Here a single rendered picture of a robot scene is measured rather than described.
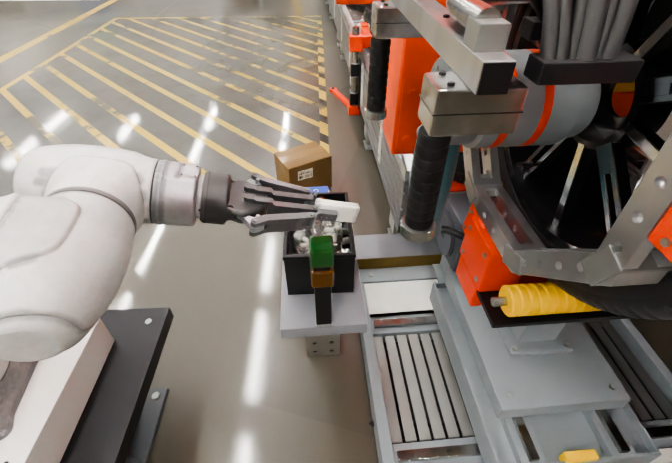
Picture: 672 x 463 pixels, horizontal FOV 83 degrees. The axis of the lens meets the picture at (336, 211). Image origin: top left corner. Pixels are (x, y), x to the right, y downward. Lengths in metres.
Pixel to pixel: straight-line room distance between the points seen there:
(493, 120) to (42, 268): 0.43
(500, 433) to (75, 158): 0.98
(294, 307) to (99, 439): 0.44
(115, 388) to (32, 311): 0.59
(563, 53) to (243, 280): 1.26
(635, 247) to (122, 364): 0.94
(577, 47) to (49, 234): 0.50
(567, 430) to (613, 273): 0.65
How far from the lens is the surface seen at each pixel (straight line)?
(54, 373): 0.95
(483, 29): 0.38
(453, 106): 0.39
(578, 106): 0.63
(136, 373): 0.98
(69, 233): 0.44
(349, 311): 0.78
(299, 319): 0.77
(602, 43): 0.42
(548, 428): 1.12
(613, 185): 0.69
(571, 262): 0.60
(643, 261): 0.55
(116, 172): 0.53
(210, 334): 1.35
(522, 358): 1.08
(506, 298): 0.78
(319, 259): 0.61
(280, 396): 1.20
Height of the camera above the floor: 1.09
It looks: 40 degrees down
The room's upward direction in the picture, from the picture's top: straight up
